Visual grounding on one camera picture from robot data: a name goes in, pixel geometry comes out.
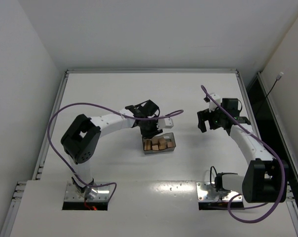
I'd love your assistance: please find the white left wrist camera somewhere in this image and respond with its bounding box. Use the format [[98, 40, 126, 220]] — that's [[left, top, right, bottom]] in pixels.
[[157, 118, 174, 130]]

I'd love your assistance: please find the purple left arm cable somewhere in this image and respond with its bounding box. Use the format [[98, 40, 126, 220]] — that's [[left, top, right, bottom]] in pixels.
[[47, 103, 184, 200]]

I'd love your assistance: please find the long wooden block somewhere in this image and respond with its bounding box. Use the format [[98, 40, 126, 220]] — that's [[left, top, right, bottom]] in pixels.
[[158, 138, 167, 150]]

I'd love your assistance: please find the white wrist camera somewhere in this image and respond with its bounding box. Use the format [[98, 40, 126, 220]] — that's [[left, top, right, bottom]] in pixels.
[[157, 118, 174, 130], [204, 93, 221, 113]]

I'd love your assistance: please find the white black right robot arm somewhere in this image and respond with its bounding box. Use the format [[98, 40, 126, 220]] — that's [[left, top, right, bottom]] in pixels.
[[197, 94, 289, 203]]

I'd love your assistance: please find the black wall cable with plug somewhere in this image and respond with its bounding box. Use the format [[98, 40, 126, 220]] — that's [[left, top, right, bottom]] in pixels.
[[247, 71, 285, 117]]

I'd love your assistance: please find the striped wooden block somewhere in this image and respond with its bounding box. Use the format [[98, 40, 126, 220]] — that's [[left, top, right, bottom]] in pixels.
[[144, 139, 152, 151]]

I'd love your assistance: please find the aluminium table frame rail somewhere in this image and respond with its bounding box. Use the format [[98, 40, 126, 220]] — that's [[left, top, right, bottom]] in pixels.
[[66, 68, 239, 74]]

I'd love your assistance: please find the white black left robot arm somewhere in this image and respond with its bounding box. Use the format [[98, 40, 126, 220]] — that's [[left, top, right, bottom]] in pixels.
[[61, 100, 164, 194]]

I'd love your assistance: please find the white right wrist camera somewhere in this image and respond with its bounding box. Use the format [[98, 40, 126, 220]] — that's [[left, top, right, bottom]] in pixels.
[[204, 93, 221, 113]]

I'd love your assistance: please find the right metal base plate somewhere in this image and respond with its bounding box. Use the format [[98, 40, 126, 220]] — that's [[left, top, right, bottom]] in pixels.
[[196, 182, 238, 203]]

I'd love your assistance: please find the metal base plate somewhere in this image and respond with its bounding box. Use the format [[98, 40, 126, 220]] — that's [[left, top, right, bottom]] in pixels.
[[196, 182, 238, 203], [64, 182, 110, 202]]

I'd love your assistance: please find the translucent grey plastic bin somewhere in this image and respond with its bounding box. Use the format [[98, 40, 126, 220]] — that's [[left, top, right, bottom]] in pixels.
[[142, 132, 176, 155]]

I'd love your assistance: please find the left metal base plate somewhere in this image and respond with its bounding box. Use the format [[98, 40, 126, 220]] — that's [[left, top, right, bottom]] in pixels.
[[64, 182, 110, 202]]

